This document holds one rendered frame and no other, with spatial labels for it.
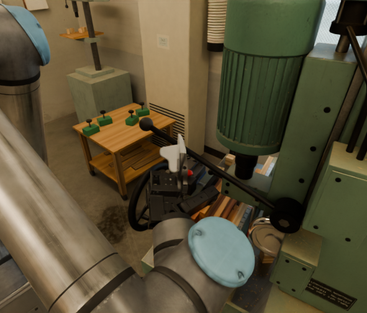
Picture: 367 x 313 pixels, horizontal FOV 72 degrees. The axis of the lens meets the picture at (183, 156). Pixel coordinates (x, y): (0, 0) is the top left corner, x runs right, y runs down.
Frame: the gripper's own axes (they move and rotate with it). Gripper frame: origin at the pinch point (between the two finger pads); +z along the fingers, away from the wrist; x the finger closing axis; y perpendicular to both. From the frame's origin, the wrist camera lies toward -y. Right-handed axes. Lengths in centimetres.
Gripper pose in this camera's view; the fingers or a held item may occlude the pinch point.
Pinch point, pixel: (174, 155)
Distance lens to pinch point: 64.4
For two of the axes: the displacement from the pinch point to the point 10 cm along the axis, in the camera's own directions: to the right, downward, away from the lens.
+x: -2.6, 6.8, 6.9
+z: -1.3, -7.3, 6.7
